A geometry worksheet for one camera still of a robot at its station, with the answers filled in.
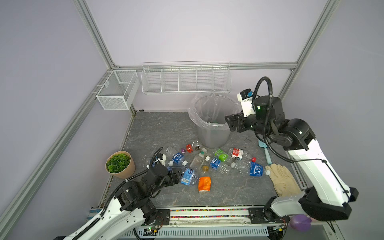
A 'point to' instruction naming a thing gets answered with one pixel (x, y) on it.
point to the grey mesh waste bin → (213, 139)
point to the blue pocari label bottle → (217, 165)
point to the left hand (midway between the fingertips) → (175, 174)
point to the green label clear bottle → (221, 154)
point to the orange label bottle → (204, 181)
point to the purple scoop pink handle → (300, 222)
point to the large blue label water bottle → (188, 176)
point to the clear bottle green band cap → (197, 160)
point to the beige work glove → (284, 183)
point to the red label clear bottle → (237, 153)
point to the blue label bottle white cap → (179, 158)
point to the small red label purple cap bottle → (196, 145)
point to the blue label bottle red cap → (251, 169)
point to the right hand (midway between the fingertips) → (234, 115)
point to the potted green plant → (120, 164)
